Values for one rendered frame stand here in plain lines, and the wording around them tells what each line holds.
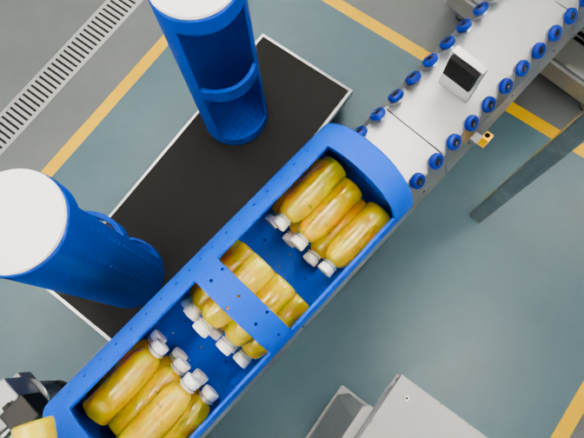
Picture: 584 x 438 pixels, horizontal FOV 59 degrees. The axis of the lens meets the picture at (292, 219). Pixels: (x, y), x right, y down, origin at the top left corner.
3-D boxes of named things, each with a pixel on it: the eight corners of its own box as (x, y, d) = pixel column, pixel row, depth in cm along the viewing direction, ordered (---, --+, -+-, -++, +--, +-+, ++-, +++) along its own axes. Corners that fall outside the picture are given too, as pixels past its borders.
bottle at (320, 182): (333, 170, 127) (281, 224, 124) (321, 151, 122) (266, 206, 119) (351, 179, 122) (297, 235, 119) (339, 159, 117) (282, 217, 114)
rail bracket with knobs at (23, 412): (64, 415, 129) (43, 421, 119) (43, 438, 128) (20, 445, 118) (40, 388, 131) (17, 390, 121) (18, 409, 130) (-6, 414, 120)
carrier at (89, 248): (168, 301, 211) (161, 235, 218) (73, 266, 126) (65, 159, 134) (100, 314, 210) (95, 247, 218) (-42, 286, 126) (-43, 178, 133)
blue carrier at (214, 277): (407, 222, 133) (422, 180, 106) (160, 491, 118) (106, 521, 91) (325, 155, 141) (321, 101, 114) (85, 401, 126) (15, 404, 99)
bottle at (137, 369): (105, 431, 107) (169, 364, 110) (79, 411, 105) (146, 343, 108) (107, 417, 114) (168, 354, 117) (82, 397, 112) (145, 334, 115)
